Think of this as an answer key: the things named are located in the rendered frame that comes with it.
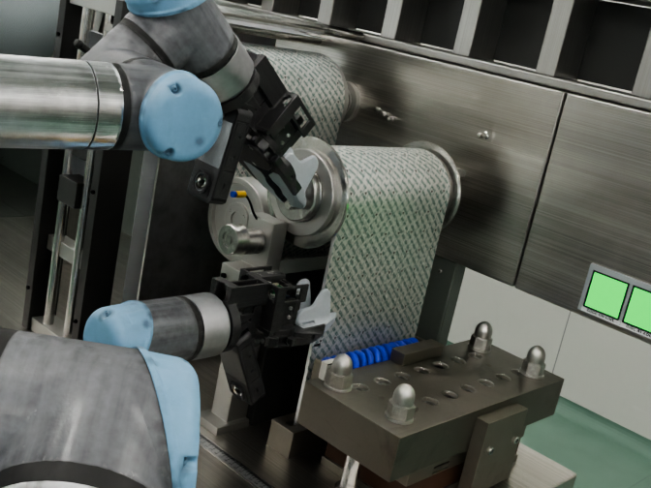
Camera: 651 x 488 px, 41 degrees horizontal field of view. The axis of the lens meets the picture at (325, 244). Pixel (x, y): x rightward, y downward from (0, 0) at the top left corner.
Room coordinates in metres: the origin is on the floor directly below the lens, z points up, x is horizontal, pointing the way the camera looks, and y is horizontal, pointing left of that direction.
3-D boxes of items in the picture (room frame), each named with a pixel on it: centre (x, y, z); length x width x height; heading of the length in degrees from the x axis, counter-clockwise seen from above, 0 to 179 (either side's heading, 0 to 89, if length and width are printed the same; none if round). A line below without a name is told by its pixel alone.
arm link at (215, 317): (0.95, 0.13, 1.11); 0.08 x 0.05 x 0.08; 49
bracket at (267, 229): (1.13, 0.09, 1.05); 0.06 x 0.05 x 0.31; 139
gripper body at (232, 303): (1.01, 0.07, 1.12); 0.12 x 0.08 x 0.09; 139
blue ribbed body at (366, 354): (1.18, -0.10, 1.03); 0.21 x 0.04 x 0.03; 139
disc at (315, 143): (1.14, 0.04, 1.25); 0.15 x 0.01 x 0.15; 49
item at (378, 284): (1.19, -0.09, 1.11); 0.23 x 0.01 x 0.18; 139
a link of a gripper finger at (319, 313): (1.08, -0.01, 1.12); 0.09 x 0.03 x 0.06; 138
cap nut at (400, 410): (0.99, -0.13, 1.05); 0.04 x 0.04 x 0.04
